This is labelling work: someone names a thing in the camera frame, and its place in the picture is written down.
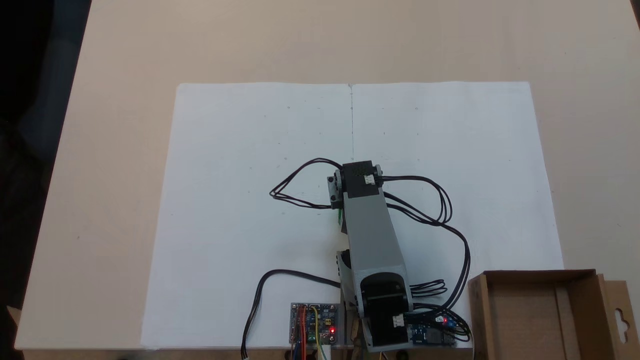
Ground white paper sheet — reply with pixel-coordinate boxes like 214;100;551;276
140;81;565;350

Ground circuit board with coloured wires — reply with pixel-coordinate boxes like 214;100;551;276
289;302;340;347

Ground long looping black motor cable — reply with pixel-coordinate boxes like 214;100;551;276
381;174;473;346

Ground black cable on table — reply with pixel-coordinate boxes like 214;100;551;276
240;269;343;360

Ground coloured jumper wires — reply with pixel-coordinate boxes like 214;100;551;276
294;304;333;360

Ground bundled black cable loops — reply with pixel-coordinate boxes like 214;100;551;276
408;279;448;300

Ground short looping black motor cable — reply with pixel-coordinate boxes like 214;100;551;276
269;157;347;210

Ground blue circuit board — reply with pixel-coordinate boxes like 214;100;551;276
408;314;459;348

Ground brown cardboard box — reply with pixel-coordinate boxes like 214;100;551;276
467;269;634;360

